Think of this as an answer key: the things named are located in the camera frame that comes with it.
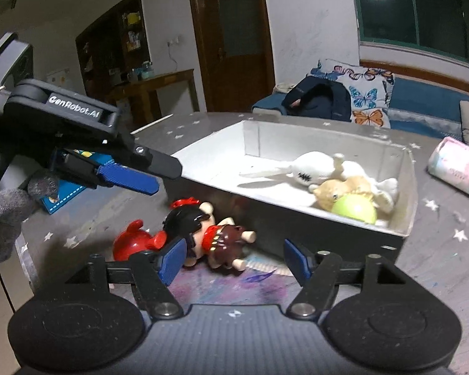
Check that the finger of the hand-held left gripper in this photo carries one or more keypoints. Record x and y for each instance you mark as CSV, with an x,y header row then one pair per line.
x,y
160,166
125,175

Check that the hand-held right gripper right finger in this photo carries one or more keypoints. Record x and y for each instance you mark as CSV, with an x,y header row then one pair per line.
x,y
297,261

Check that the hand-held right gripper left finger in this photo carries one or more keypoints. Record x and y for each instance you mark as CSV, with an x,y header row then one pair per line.
x,y
172,259

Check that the grey cardboard box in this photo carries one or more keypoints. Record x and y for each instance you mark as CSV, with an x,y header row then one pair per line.
x,y
281,218

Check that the black-haired doll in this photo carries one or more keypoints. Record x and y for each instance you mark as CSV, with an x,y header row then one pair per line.
x,y
222,242

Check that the tan peanut toy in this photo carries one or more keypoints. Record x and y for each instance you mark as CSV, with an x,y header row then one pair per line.
x,y
328,195

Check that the green round toy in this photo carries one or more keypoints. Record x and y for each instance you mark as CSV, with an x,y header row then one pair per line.
x,y
355,209

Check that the person's left hand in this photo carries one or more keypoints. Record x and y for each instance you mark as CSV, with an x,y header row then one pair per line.
x,y
4,218

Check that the white fridge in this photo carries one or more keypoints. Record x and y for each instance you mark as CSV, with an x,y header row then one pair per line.
x,y
62,82

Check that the red round toy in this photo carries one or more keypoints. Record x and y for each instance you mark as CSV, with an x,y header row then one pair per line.
x,y
135,246

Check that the blue polka dot tissue box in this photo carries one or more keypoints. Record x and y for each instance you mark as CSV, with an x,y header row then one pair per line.
x,y
68,195

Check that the wooden side table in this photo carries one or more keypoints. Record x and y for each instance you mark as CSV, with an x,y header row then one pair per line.
x,y
160,82

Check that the dark wooden cabinet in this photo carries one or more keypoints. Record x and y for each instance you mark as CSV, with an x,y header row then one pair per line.
x,y
105,43

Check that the teal jar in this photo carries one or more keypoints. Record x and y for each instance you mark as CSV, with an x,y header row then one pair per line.
x,y
147,71

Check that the grey star print tablecloth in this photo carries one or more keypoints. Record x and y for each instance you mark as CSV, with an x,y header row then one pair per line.
x,y
434,273

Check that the brown wooden door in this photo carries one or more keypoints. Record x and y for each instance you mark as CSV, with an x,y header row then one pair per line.
x,y
230,39

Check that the black backpack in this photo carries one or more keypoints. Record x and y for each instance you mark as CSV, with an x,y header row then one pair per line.
x,y
320,99

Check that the butterfly print pillow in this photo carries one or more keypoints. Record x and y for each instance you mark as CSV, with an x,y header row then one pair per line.
x,y
365,93

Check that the pink white tissue pack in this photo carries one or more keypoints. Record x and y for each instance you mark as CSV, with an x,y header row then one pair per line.
x,y
459,168

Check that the blue sofa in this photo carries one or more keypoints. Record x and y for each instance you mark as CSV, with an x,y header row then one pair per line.
x,y
422,97

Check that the green framed window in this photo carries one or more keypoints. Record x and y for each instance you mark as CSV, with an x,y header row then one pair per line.
x,y
434,11

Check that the white wall socket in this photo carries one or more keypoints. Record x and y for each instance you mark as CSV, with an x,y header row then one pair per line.
x,y
174,42

